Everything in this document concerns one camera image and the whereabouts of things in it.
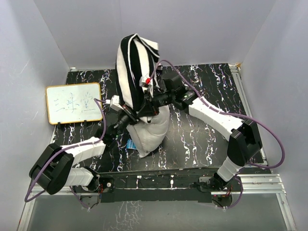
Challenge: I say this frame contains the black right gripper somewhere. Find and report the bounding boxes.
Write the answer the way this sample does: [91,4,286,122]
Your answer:
[137,90,175,118]

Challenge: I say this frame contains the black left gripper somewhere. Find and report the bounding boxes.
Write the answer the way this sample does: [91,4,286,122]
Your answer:
[112,104,140,139]

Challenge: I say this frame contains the white pillow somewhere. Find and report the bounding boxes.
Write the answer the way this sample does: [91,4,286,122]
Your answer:
[127,106,170,158]

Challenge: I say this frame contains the black white striped pillowcase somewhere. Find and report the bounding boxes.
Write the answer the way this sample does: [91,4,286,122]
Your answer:
[115,34,160,112]

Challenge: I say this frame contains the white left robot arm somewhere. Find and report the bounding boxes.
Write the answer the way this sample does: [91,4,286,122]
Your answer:
[28,105,145,195]

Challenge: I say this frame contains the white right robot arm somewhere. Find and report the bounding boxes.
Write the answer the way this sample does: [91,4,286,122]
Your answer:
[138,72,263,191]

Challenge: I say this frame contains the yellow framed whiteboard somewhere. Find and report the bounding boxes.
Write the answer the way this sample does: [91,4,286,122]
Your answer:
[46,82,103,125]

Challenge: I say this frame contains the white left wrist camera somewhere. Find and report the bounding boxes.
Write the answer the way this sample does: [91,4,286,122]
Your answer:
[110,95,122,111]

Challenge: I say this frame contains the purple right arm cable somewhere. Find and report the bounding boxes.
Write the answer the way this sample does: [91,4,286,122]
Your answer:
[149,60,285,207]

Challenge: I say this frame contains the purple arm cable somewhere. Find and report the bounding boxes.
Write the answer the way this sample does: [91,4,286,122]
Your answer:
[24,98,109,203]
[149,60,285,207]

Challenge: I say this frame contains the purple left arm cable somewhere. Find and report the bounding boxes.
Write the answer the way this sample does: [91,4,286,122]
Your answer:
[24,98,109,203]

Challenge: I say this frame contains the aluminium table frame rail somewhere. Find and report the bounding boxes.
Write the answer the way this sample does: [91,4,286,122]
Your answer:
[19,170,297,231]

